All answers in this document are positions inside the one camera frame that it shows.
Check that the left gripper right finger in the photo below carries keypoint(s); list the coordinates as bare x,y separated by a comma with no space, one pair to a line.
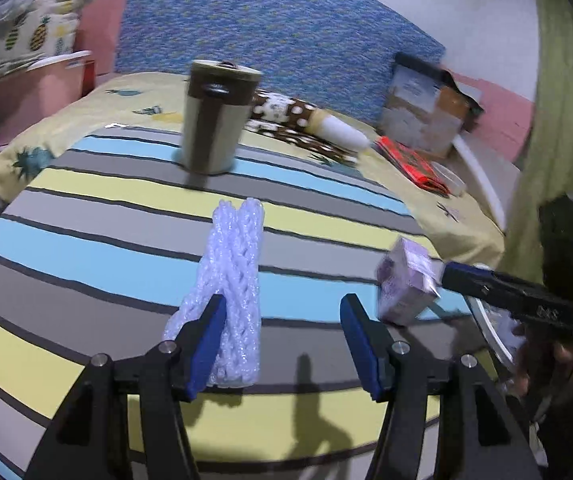
478,437

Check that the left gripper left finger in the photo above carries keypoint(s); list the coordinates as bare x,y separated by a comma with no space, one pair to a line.
88,437

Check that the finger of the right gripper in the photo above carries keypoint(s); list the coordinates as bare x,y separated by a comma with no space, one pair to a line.
498,289

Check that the purple milk carton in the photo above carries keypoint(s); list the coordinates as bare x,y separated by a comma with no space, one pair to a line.
407,283

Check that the purple foam net sleeve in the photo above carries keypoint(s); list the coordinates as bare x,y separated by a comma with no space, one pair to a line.
229,267

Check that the white trash bin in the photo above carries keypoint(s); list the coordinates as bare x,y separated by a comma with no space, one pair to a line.
497,327

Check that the right hand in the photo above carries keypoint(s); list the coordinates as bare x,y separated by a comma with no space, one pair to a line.
530,355

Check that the green curtain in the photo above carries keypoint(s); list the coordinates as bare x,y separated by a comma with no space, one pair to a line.
548,165

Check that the white plastic bowl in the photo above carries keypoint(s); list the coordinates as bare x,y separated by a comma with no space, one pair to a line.
456,186

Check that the red green plaid cloth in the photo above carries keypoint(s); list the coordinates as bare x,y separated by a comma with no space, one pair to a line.
412,165

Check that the cardboard bedding box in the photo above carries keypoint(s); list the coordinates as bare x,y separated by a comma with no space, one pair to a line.
424,108

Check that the striped table cloth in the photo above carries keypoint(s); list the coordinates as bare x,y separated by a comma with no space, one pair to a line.
100,249

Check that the brown polka dot blanket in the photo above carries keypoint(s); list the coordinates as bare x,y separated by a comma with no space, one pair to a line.
307,126

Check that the blue patterned headboard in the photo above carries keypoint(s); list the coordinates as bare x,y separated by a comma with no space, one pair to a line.
334,53

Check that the brown beige travel mug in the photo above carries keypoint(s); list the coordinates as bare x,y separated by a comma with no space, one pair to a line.
217,106

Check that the pink storage box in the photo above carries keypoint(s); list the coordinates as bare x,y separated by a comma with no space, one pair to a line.
47,86

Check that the pineapple print quilt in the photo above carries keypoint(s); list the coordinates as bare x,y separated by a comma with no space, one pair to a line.
31,30

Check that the white bed frame rail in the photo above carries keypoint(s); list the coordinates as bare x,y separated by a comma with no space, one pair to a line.
494,177

